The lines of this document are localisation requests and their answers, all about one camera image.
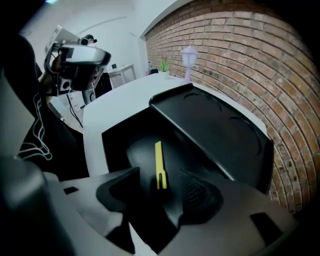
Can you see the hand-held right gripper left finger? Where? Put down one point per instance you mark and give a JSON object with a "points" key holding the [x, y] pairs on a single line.
{"points": [[113, 193]]}

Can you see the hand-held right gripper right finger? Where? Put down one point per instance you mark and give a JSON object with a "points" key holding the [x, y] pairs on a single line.
{"points": [[200, 200]]}

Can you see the yellow utility knife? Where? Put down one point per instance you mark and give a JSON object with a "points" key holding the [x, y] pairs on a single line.
{"points": [[158, 162]]}

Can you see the black plastic box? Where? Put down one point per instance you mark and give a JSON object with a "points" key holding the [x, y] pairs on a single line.
{"points": [[212, 130]]}

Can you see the person's black shirt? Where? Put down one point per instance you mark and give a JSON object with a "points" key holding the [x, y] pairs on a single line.
{"points": [[30, 120]]}

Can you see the person's face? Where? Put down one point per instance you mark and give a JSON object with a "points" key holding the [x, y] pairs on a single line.
{"points": [[93, 79]]}

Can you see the white cabinet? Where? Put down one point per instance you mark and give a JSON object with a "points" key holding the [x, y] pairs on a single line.
{"points": [[123, 73]]}

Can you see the green potted plant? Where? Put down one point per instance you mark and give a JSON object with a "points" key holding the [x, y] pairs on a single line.
{"points": [[164, 66]]}

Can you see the white lantern ornament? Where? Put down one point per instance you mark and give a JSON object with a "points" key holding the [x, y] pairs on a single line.
{"points": [[189, 56]]}

